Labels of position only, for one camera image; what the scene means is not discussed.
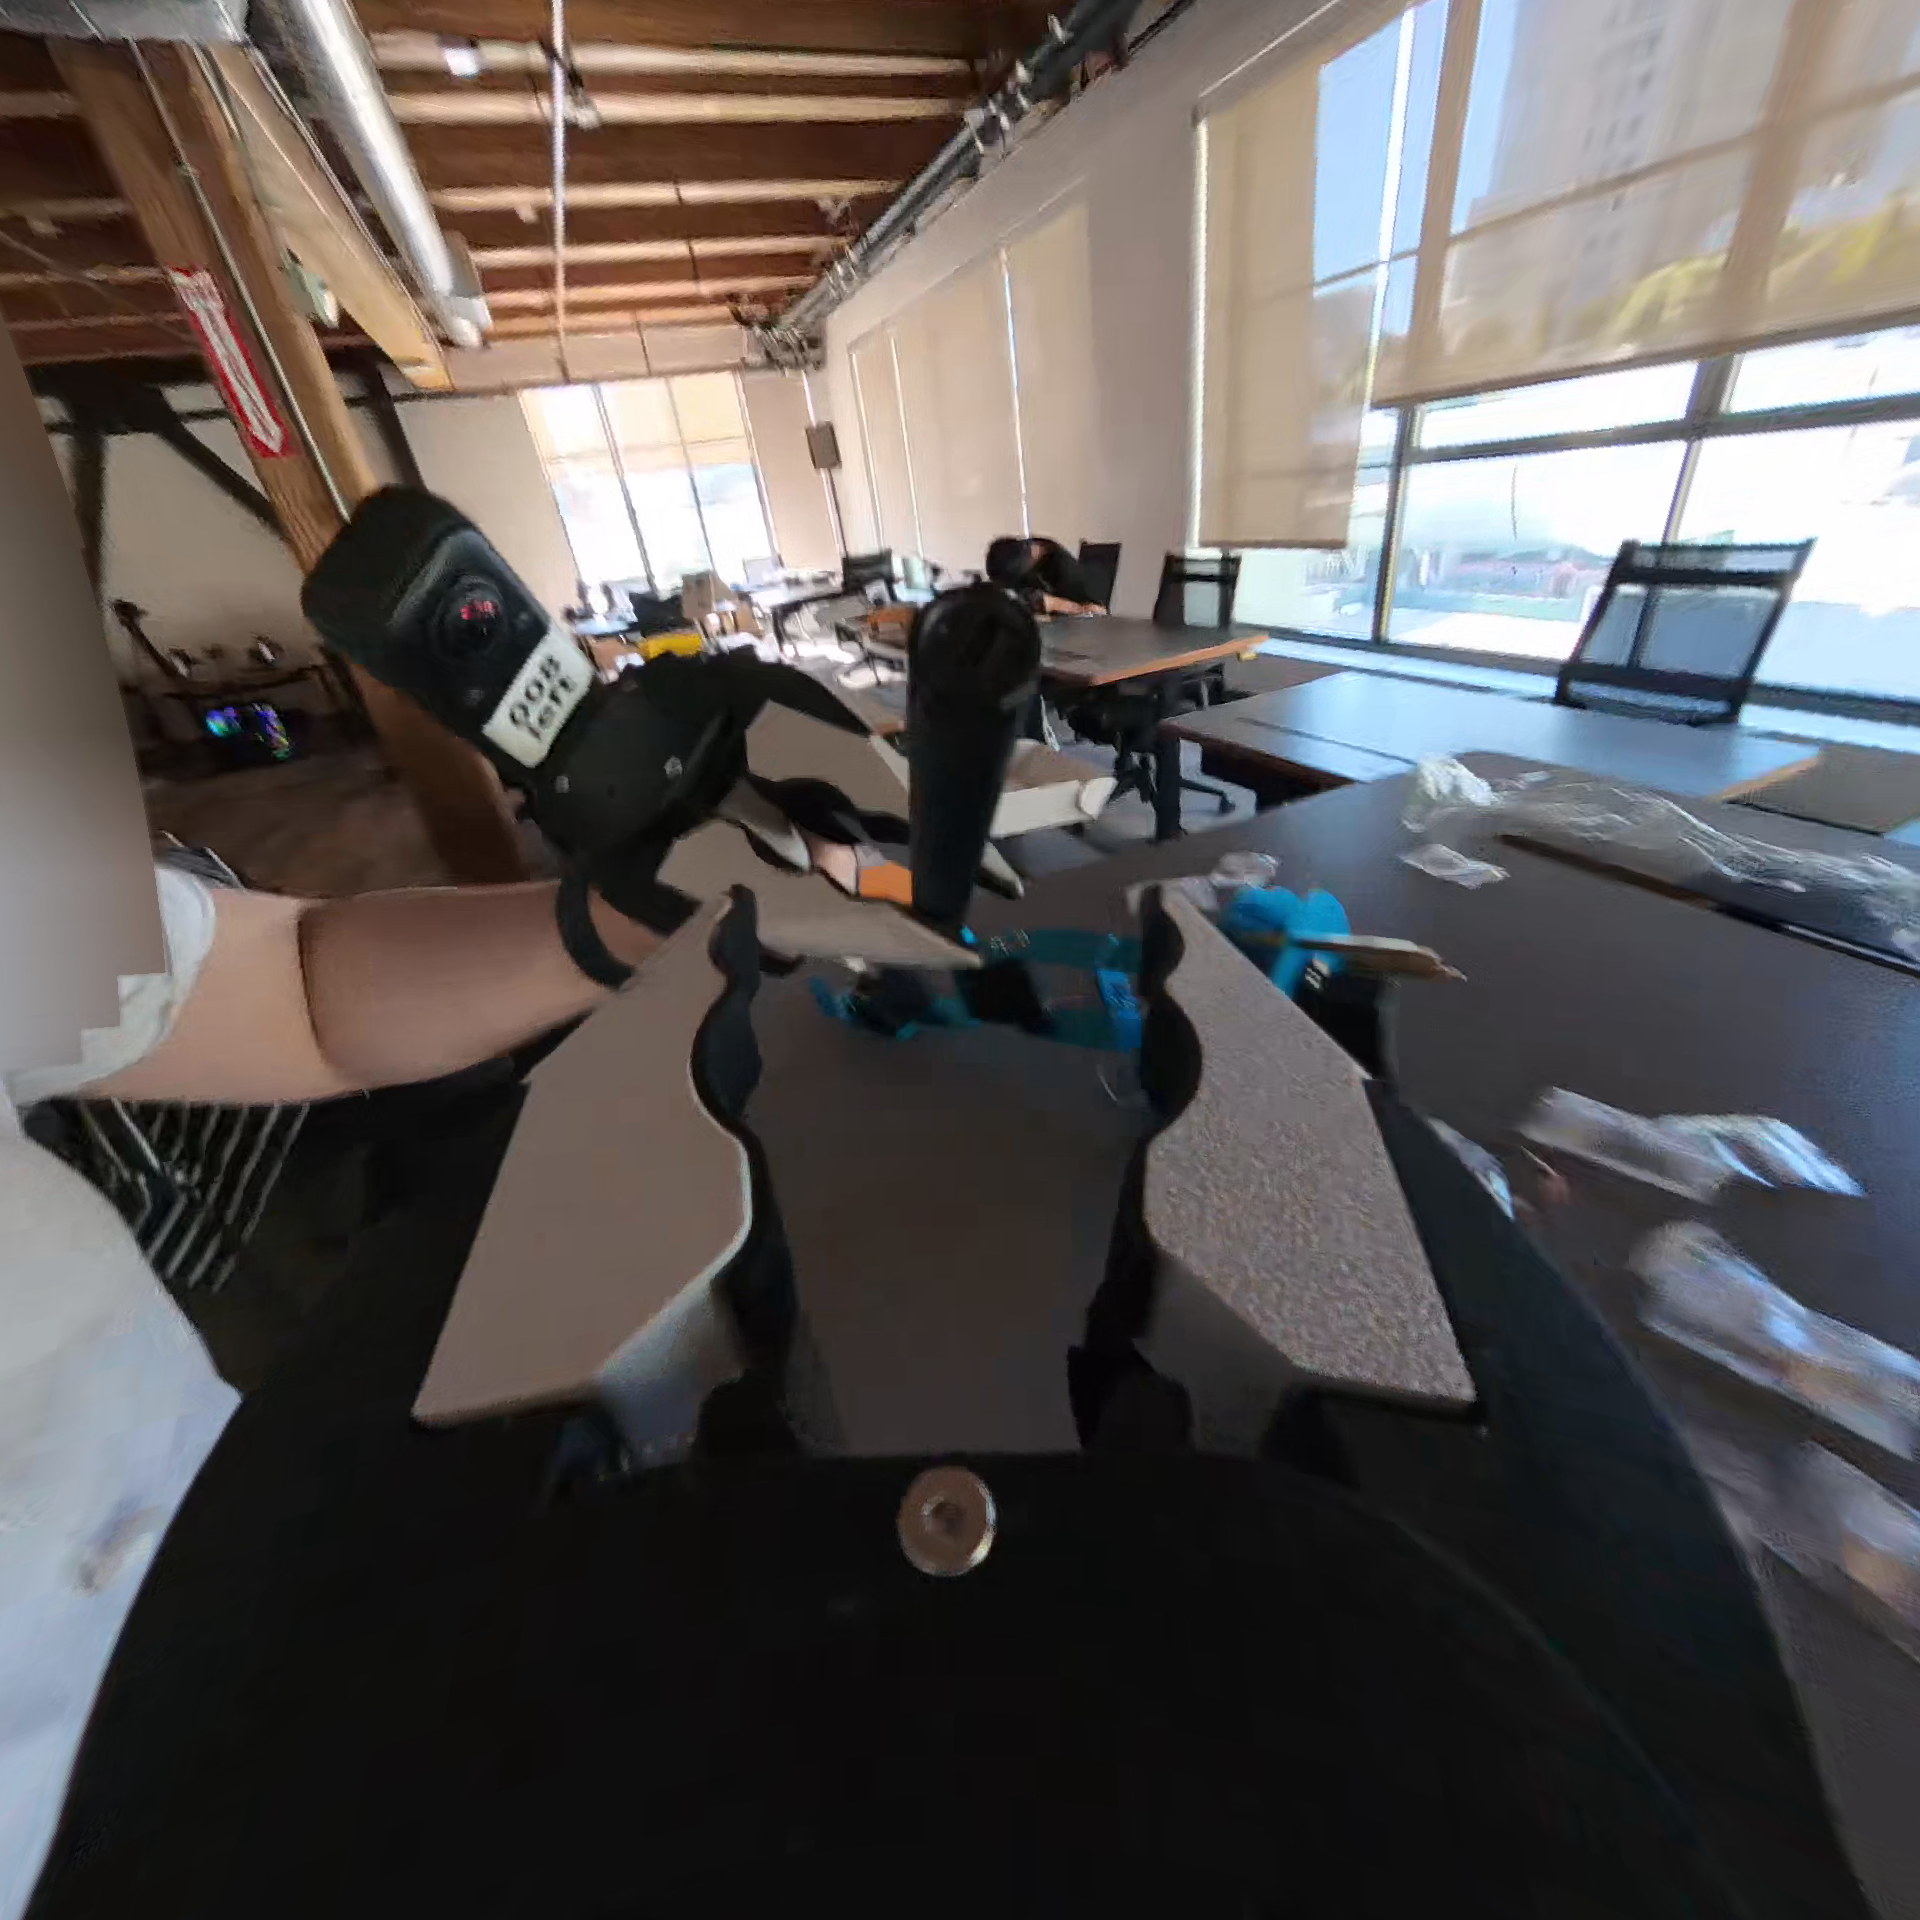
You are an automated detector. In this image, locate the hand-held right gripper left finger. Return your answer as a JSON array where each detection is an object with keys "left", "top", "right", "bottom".
[{"left": 412, "top": 884, "right": 800, "bottom": 1470}]

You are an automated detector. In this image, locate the tan flat wooden piece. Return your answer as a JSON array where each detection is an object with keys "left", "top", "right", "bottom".
[{"left": 1276, "top": 930, "right": 1467, "bottom": 985}]

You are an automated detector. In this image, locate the black electric screwdriver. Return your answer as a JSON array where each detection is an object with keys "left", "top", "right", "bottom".
[{"left": 903, "top": 585, "right": 1047, "bottom": 928}]

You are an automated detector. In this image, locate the person's left forearm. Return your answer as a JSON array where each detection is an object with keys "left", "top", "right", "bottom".
[{"left": 90, "top": 878, "right": 669, "bottom": 1106}]

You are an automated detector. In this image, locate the black white striped cloth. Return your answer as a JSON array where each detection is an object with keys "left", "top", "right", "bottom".
[{"left": 58, "top": 1100, "right": 312, "bottom": 1295}]

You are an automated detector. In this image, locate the red white sign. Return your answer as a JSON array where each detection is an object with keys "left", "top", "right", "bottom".
[{"left": 167, "top": 264, "right": 291, "bottom": 462}]

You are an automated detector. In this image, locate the large clear plastic wrap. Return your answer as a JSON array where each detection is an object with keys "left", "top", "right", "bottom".
[{"left": 1401, "top": 754, "right": 1920, "bottom": 964}]

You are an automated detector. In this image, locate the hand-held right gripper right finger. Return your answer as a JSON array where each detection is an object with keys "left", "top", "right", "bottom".
[{"left": 1065, "top": 881, "right": 1482, "bottom": 1453}]

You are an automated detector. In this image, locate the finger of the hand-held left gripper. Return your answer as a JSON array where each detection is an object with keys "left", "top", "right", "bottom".
[
  {"left": 719, "top": 776, "right": 1032, "bottom": 975},
  {"left": 743, "top": 696, "right": 1121, "bottom": 841}
]

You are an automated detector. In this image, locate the beige roller blind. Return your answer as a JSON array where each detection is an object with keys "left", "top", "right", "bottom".
[
  {"left": 1195, "top": 56, "right": 1393, "bottom": 552},
  {"left": 1369, "top": 0, "right": 1920, "bottom": 412},
  {"left": 1000, "top": 201, "right": 1098, "bottom": 543}
]

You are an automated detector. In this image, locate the silver ceiling duct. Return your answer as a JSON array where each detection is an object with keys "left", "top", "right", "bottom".
[{"left": 245, "top": 0, "right": 496, "bottom": 350}]

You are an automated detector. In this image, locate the large window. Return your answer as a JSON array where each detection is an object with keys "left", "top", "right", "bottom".
[{"left": 1231, "top": 320, "right": 1920, "bottom": 711}]

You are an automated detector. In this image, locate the grey desk with wood edge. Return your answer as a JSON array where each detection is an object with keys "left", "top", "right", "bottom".
[{"left": 1161, "top": 669, "right": 1827, "bottom": 845}]

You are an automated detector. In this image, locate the person's white shirt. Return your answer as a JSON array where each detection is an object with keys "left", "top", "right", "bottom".
[{"left": 0, "top": 866, "right": 245, "bottom": 1920}]

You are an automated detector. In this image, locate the blue hobby robot arm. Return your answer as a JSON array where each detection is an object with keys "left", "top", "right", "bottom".
[{"left": 807, "top": 881, "right": 1401, "bottom": 1055}]

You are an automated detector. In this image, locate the wood edged office desk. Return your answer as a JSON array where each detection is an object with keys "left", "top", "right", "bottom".
[{"left": 1032, "top": 612, "right": 1272, "bottom": 694}]

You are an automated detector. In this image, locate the black mesh office chair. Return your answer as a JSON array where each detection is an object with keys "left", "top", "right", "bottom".
[{"left": 1554, "top": 536, "right": 1817, "bottom": 729}]

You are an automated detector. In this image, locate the dark desk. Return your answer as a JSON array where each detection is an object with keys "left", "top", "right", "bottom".
[{"left": 661, "top": 743, "right": 1920, "bottom": 1920}]

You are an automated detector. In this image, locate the wooden support post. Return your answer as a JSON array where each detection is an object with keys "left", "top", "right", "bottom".
[{"left": 48, "top": 32, "right": 530, "bottom": 888}]

